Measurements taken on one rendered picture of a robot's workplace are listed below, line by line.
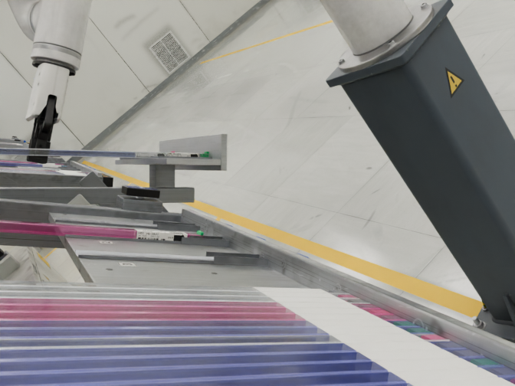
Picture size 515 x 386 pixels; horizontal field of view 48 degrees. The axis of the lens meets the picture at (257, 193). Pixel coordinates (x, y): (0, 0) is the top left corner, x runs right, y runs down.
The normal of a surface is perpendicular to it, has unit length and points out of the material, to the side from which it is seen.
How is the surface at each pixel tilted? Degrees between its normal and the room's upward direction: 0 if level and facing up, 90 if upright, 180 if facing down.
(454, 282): 0
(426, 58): 90
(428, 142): 90
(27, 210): 90
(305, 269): 43
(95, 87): 90
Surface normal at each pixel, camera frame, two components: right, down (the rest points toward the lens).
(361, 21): -0.30, 0.59
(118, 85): 0.41, 0.10
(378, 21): 0.04, 0.40
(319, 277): -0.90, -0.09
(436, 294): -0.58, -0.74
